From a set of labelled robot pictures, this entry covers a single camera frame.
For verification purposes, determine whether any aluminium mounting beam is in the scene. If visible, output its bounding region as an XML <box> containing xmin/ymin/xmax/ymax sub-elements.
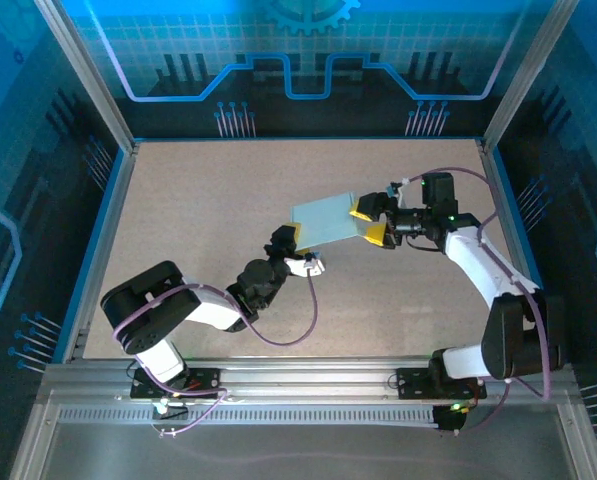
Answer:
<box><xmin>35</xmin><ymin>357</ymin><xmax>582</xmax><ymax>407</ymax></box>

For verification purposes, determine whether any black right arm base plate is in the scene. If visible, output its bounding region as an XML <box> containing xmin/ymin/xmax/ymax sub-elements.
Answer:
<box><xmin>396</xmin><ymin>367</ymin><xmax>487</xmax><ymax>400</ymax></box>

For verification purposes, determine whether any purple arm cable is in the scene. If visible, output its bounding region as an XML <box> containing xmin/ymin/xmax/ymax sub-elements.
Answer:
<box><xmin>112</xmin><ymin>259</ymin><xmax>320</xmax><ymax>439</ymax></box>
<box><xmin>400</xmin><ymin>167</ymin><xmax>554</xmax><ymax>436</ymax></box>

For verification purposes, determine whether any slotted cable duct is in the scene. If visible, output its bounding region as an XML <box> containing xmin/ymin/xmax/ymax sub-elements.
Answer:
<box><xmin>57</xmin><ymin>407</ymin><xmax>442</xmax><ymax>426</ymax></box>

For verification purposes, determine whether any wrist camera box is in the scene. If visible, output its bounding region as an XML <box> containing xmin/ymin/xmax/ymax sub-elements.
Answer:
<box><xmin>283</xmin><ymin>251</ymin><xmax>328</xmax><ymax>280</ymax></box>
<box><xmin>386</xmin><ymin>175</ymin><xmax>410</xmax><ymax>202</ymax></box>

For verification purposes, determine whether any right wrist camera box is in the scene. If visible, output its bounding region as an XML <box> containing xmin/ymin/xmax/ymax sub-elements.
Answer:
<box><xmin>386</xmin><ymin>175</ymin><xmax>410</xmax><ymax>202</ymax></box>

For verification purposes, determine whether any white cable connector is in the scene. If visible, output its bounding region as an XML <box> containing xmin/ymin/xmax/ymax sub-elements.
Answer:
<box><xmin>150</xmin><ymin>397</ymin><xmax>190</xmax><ymax>422</ymax></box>

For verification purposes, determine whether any aluminium frame post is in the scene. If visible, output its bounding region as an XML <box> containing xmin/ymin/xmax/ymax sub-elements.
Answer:
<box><xmin>481</xmin><ymin>0</ymin><xmax>582</xmax><ymax>154</ymax></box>
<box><xmin>33</xmin><ymin>0</ymin><xmax>138</xmax><ymax>154</ymax></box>

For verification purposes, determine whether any light blue paper box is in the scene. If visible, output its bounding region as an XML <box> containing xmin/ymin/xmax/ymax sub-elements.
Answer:
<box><xmin>289</xmin><ymin>191</ymin><xmax>368</xmax><ymax>252</ymax></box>

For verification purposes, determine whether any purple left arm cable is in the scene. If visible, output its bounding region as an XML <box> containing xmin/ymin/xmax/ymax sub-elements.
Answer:
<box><xmin>112</xmin><ymin>259</ymin><xmax>320</xmax><ymax>439</ymax></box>

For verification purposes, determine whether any aluminium side rail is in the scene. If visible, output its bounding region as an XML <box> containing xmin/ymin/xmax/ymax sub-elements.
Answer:
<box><xmin>477</xmin><ymin>139</ymin><xmax>550</xmax><ymax>361</ymax></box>
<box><xmin>60</xmin><ymin>141</ymin><xmax>140</xmax><ymax>364</ymax></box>

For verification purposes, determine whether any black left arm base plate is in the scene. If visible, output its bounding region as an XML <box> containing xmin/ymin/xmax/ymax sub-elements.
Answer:
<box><xmin>130</xmin><ymin>368</ymin><xmax>222</xmax><ymax>400</ymax></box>

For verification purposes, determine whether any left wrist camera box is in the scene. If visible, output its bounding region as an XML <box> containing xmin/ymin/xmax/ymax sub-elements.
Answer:
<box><xmin>283</xmin><ymin>251</ymin><xmax>328</xmax><ymax>280</ymax></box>

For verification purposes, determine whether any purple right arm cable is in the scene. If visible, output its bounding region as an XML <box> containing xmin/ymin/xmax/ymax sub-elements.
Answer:
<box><xmin>400</xmin><ymin>167</ymin><xmax>554</xmax><ymax>436</ymax></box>

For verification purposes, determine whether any grey metal panel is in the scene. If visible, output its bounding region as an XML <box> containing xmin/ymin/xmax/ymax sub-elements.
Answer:
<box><xmin>7</xmin><ymin>389</ymin><xmax>597</xmax><ymax>480</ymax></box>

